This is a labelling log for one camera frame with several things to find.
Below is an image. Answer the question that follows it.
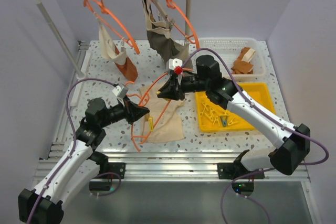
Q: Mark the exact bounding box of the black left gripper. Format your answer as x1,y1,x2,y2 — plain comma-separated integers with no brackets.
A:
99,95,149,128

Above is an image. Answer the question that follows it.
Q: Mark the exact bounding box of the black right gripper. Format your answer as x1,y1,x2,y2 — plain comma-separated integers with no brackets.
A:
158,73,209,101

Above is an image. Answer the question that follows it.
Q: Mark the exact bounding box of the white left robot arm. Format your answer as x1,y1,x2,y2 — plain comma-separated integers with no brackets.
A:
18,97,150,223

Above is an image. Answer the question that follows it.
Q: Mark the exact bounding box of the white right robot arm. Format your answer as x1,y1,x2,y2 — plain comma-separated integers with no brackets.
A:
157,55,310,178

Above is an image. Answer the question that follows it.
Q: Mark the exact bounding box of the orange hanging underwear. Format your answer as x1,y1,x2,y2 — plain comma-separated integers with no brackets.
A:
113,46,138,82

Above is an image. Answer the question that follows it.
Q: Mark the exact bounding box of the grey hanging underwear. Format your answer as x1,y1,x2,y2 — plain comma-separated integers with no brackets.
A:
142,0,190,64

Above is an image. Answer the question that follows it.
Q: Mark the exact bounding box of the beige hanging underwear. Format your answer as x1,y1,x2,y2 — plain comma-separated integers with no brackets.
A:
98,21,128,66

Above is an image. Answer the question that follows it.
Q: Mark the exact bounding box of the brown and cream underwear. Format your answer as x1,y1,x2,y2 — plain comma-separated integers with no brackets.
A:
231,47,256,74

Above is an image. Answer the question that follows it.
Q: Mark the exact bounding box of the wooden clip hanger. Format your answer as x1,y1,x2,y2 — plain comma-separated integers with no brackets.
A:
151,0,175,29

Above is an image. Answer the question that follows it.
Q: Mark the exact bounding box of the orange hanger with clothes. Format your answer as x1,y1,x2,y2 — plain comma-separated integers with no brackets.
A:
83,0,140,55

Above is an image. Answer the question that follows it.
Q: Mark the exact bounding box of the pile of cream clothespins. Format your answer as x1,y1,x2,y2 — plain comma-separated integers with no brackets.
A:
197,101,240,132

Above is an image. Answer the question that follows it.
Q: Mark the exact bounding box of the yellow plastic tray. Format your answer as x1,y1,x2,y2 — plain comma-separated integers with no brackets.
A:
195,82,275,132

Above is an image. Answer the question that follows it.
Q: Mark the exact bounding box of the teal clothespin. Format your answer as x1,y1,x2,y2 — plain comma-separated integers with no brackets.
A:
220,115,228,127

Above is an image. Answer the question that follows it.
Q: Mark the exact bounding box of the white plastic basket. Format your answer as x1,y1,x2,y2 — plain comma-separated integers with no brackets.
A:
199,37,266,82

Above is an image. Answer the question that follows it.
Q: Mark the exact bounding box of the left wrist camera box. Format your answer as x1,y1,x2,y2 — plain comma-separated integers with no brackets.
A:
112,84,129,99

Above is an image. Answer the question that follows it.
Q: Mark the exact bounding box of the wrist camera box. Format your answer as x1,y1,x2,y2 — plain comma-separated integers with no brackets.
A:
112,84,129,99
166,58,183,84

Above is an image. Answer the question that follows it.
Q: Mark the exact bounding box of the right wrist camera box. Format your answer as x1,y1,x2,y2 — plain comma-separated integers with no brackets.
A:
166,58,183,84

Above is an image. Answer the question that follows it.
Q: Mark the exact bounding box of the aluminium rail frame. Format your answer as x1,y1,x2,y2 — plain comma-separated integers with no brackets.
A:
34,40,312,183

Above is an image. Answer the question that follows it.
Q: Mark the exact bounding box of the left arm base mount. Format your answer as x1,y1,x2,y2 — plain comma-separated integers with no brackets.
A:
89,152,126,197

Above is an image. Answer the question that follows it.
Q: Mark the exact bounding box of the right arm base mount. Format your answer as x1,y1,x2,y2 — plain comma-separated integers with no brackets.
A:
217,150,265,196

